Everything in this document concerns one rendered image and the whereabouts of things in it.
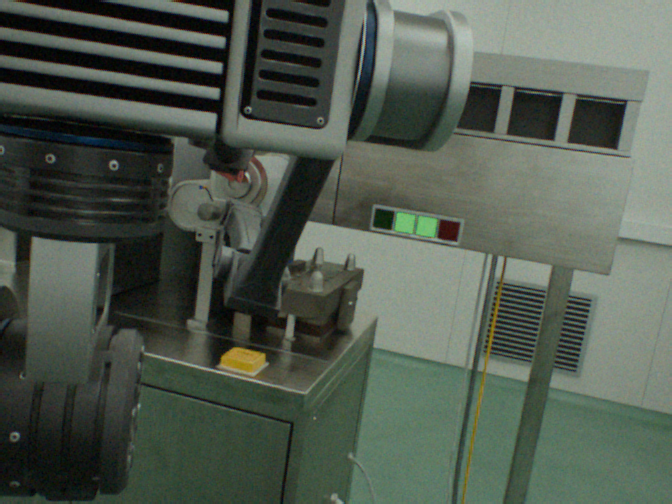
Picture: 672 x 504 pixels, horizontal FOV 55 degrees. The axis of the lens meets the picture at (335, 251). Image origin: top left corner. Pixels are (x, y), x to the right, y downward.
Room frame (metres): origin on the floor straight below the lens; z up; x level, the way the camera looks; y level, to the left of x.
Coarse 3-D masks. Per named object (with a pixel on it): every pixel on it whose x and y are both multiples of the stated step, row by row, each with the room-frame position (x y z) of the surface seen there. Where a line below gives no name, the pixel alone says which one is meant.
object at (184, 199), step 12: (192, 180) 1.58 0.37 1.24; (204, 180) 1.63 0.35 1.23; (180, 192) 1.59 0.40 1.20; (192, 192) 1.58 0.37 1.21; (204, 192) 1.57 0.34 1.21; (168, 204) 1.59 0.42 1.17; (180, 204) 1.59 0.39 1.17; (192, 204) 1.58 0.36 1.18; (180, 216) 1.59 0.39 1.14; (192, 216) 1.58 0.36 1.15; (192, 228) 1.57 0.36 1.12
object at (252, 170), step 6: (252, 168) 1.53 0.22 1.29; (216, 174) 1.56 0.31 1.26; (252, 174) 1.53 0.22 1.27; (258, 174) 1.53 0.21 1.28; (216, 180) 1.55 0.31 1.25; (252, 180) 1.53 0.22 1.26; (258, 180) 1.53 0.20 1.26; (216, 186) 1.55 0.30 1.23; (252, 186) 1.53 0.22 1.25; (258, 186) 1.53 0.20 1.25; (222, 192) 1.55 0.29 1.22; (252, 192) 1.53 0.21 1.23; (258, 192) 1.53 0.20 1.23; (222, 198) 1.55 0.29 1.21; (228, 198) 1.55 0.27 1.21; (246, 198) 1.53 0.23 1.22; (252, 198) 1.53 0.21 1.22
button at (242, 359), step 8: (232, 352) 1.29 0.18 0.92; (240, 352) 1.29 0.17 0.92; (248, 352) 1.30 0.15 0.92; (256, 352) 1.31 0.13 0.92; (224, 360) 1.26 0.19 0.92; (232, 360) 1.25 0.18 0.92; (240, 360) 1.25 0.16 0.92; (248, 360) 1.25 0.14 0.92; (256, 360) 1.26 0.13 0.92; (232, 368) 1.25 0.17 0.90; (240, 368) 1.25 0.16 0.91; (248, 368) 1.24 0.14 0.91; (256, 368) 1.26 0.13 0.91
